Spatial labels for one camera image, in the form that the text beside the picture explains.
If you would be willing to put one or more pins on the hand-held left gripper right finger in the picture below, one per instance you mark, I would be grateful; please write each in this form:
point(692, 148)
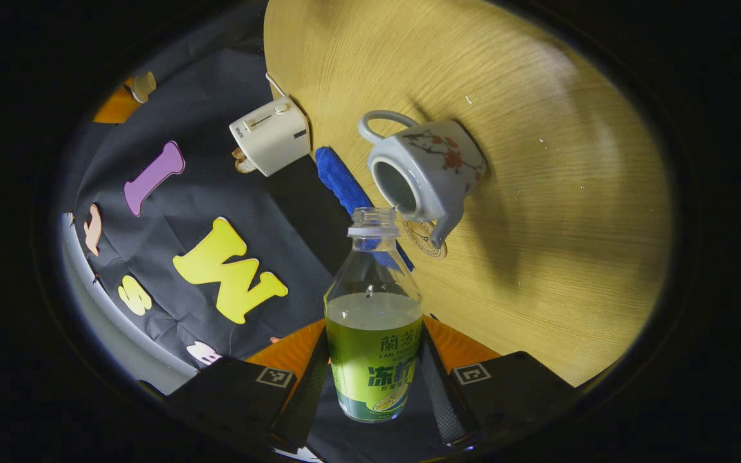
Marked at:
point(444, 399)

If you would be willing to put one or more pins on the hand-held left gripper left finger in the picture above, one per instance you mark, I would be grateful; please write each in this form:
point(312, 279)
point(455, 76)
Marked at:
point(300, 399)

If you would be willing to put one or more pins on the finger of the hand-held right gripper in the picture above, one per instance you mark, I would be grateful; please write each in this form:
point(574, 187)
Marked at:
point(113, 109)

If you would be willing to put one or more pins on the white teacup lid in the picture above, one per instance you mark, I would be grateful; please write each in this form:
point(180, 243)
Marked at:
point(144, 85)

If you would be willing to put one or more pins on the green label water bottle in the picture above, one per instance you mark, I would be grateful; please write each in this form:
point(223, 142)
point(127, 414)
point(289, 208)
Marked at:
point(370, 360)

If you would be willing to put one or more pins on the round brown coaster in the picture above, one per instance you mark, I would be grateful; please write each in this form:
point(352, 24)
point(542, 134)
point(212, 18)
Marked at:
point(417, 235)

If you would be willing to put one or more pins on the white floral teacup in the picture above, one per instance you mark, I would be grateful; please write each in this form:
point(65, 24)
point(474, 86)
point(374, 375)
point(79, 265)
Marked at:
point(435, 161)

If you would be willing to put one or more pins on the black backdrop cloth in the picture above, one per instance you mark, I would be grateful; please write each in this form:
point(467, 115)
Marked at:
point(216, 180)

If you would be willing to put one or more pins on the bread slice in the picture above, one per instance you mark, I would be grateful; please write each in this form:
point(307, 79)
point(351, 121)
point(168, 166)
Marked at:
point(244, 164)

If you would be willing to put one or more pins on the white toaster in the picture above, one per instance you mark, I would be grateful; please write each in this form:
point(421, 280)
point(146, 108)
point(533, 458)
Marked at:
point(271, 135)

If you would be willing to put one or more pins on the blue towel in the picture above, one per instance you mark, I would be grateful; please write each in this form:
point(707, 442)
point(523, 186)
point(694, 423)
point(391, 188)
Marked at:
point(338, 177)

